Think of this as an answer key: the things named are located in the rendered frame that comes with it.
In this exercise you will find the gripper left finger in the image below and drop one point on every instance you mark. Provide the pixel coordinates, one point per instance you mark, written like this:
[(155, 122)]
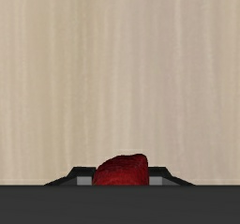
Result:
[(79, 174)]

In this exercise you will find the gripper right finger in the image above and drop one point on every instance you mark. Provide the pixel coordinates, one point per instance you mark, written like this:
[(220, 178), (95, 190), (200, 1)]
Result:
[(158, 174)]

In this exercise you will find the red strawberry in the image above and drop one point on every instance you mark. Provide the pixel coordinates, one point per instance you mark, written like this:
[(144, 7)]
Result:
[(122, 171)]

